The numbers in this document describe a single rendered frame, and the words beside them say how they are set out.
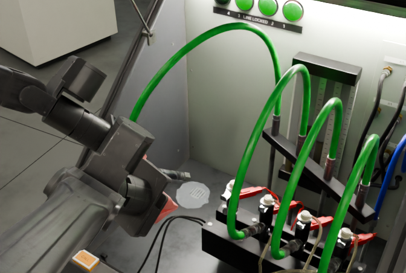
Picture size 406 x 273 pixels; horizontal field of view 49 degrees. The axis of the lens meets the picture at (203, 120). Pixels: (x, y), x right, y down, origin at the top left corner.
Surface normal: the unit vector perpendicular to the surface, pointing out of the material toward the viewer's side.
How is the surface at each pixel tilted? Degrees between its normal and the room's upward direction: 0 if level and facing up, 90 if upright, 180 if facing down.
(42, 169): 0
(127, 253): 0
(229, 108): 90
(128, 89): 90
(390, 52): 90
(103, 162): 59
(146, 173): 45
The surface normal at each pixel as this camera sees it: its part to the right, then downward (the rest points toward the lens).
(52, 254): 0.54, -0.84
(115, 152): 0.07, 0.01
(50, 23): 0.75, 0.38
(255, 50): -0.55, 0.49
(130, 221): -0.52, -0.29
